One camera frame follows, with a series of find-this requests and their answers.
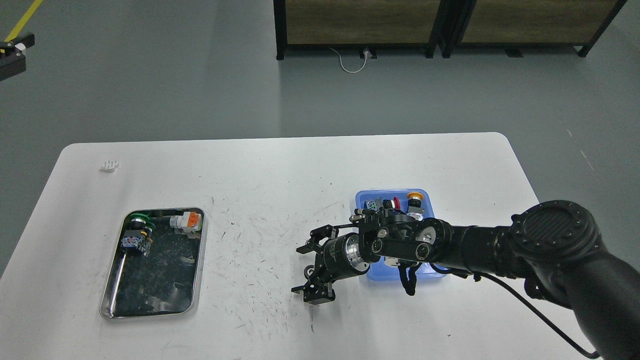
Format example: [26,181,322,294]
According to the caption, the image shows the blue plastic tray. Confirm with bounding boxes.
[351,187,446,281]

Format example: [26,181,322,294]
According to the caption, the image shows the white power cable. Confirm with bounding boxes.
[328,47,377,74]

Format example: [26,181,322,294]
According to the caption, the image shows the green push button switch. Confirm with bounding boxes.
[119,212,156,257]

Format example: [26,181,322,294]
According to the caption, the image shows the yellow push button switch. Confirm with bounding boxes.
[406,191,425,221]

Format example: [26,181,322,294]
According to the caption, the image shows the small white plastic clip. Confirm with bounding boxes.
[99,160,120,174]

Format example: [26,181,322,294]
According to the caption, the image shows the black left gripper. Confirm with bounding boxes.
[0,32,35,82]

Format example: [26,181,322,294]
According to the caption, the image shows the right wooden cabinet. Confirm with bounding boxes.
[439,0,626,59]

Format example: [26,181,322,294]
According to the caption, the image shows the left wooden cabinet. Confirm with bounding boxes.
[273,0,452,60]

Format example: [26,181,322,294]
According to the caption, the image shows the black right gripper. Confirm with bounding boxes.
[291,225,370,306]

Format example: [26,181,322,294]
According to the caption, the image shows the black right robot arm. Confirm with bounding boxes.
[291,200,640,360]

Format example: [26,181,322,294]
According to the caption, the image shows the stainless steel tray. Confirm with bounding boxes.
[98,207,207,321]

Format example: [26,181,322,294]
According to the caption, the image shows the red push button switch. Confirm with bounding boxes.
[363,197,402,212]

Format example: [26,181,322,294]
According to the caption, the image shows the wooden cabinet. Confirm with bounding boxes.
[439,0,626,59]
[273,0,452,60]

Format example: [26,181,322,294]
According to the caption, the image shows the orange white connector block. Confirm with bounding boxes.
[169,211,204,239]

